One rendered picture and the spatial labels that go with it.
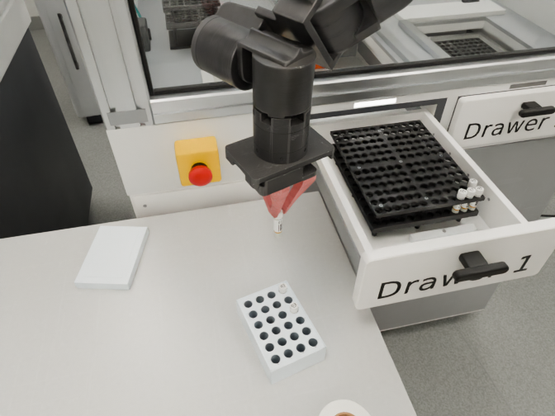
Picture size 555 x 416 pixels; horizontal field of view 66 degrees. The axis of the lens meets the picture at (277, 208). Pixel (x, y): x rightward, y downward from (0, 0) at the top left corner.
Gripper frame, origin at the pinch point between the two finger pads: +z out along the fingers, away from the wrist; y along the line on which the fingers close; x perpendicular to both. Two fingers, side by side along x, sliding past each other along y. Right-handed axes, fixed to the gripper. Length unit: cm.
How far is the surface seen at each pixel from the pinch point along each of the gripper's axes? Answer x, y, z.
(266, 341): 6.1, 5.1, 18.1
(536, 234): 17.9, -29.4, 4.8
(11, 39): -110, 18, 18
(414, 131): -9.9, -36.3, 7.8
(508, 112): -5, -58, 8
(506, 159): -4, -65, 22
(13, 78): -106, 21, 27
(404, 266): 11.5, -12.2, 7.1
